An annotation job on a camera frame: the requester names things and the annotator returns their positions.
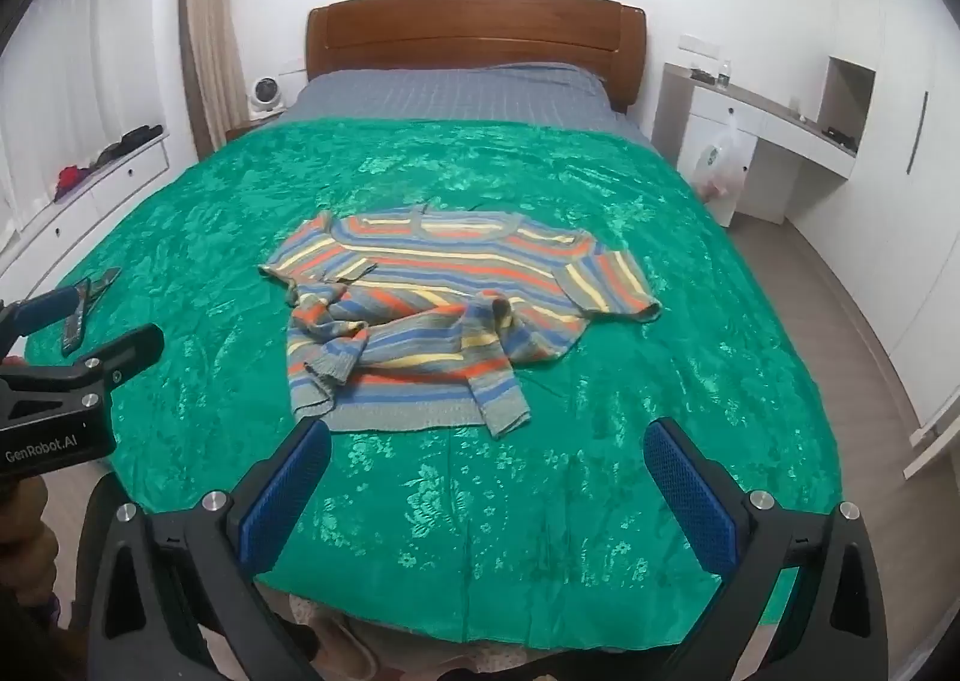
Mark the clear bottle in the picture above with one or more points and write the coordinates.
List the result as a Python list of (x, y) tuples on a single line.
[(724, 75)]

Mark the dark clothes pile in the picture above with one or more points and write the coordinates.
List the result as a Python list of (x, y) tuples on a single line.
[(127, 142)]

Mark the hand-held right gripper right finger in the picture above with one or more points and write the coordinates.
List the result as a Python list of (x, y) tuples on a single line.
[(694, 493)]

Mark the striped knit sweater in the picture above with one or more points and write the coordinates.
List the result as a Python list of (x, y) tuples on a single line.
[(450, 276)]

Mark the white window bench cabinet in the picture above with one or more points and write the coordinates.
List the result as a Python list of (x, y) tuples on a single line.
[(112, 193)]

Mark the white plastic bag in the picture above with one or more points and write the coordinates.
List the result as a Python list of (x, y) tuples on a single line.
[(720, 163)]

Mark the dark item in niche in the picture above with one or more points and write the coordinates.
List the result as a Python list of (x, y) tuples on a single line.
[(838, 135)]

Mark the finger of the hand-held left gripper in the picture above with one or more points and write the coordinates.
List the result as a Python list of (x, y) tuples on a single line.
[(45, 306), (139, 345)]

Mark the white sheer curtain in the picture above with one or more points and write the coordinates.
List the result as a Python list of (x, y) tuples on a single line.
[(60, 73)]

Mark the white desk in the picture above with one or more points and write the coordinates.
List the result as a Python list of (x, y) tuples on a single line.
[(750, 118)]

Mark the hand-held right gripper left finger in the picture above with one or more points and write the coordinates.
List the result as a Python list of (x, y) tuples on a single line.
[(289, 493)]

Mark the wooden nightstand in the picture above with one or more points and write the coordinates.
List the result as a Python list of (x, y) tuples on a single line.
[(251, 128)]

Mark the grey checked bed sheet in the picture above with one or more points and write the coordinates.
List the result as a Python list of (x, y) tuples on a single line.
[(450, 96)]

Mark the red cloth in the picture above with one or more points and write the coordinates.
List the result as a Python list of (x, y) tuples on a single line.
[(71, 182)]

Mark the beige curtain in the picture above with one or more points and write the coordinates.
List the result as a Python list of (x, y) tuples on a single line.
[(210, 13)]

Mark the dark item on desk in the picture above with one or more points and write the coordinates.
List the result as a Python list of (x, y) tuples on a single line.
[(703, 74)]

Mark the wooden bed headboard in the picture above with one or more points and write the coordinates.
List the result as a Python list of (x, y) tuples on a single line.
[(472, 28)]

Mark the green floral satin blanket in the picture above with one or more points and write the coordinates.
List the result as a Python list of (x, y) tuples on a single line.
[(525, 501)]

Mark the white wall socket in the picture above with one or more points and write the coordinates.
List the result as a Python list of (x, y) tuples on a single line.
[(696, 43)]

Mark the small white fan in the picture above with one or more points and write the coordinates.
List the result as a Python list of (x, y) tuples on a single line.
[(264, 96)]

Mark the person's left forearm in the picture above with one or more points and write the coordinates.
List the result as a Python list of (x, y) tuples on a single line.
[(26, 546)]

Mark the white wardrobe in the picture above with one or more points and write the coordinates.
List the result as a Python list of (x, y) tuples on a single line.
[(900, 201)]

